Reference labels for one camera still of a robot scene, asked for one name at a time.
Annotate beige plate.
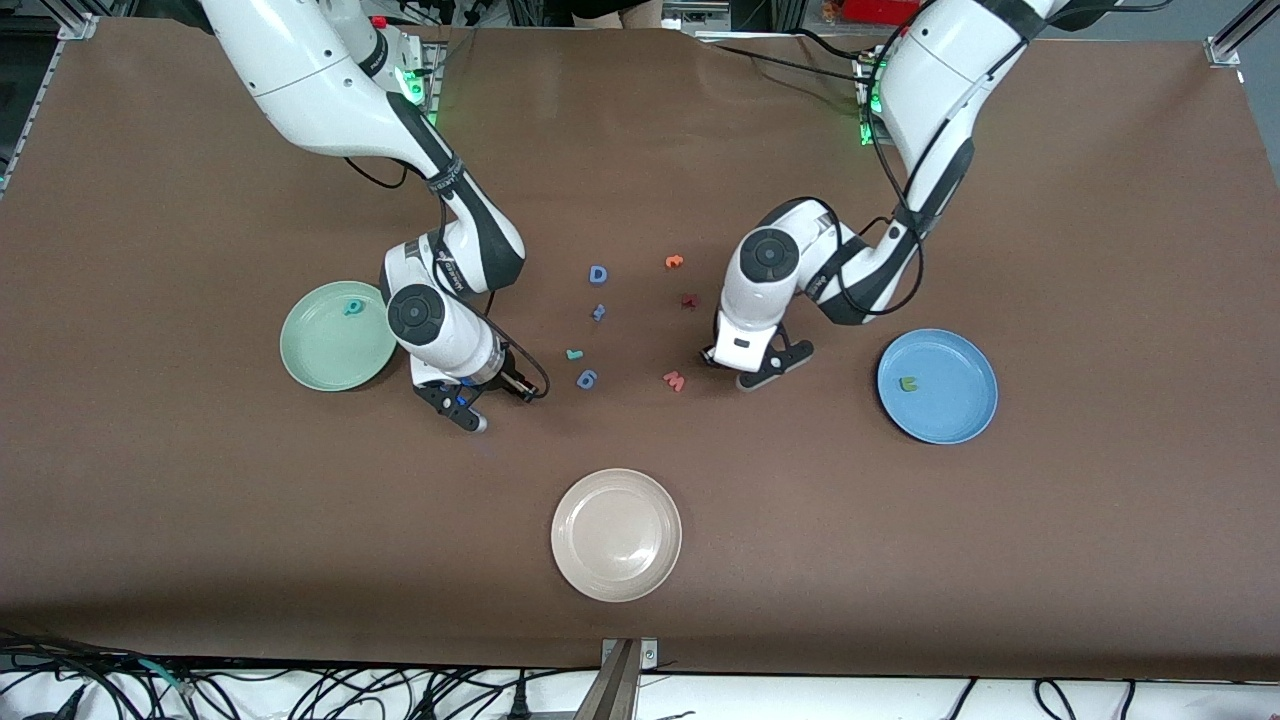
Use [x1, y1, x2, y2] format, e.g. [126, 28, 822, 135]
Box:
[550, 468, 684, 604]

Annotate light green plate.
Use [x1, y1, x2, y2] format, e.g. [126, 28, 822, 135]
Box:
[279, 280, 400, 393]

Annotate blue plate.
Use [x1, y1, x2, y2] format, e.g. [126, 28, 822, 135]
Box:
[876, 328, 999, 446]

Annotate grey metal bar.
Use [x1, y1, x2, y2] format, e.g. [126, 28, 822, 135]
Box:
[575, 640, 641, 720]

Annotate red box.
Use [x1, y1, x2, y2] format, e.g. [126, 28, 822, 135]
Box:
[843, 0, 923, 26]

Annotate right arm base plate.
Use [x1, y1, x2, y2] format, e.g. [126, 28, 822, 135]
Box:
[395, 40, 443, 126]

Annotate black table cable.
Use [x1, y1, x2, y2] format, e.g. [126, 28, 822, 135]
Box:
[695, 38, 871, 86]

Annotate teal floor cable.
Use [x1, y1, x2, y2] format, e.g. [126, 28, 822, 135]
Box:
[135, 658, 196, 696]

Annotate aluminium frame profile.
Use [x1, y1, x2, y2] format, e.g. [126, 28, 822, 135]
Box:
[0, 10, 101, 196]
[1205, 0, 1280, 69]

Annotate tangled black floor cables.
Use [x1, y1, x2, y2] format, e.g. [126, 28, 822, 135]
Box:
[0, 628, 601, 720]

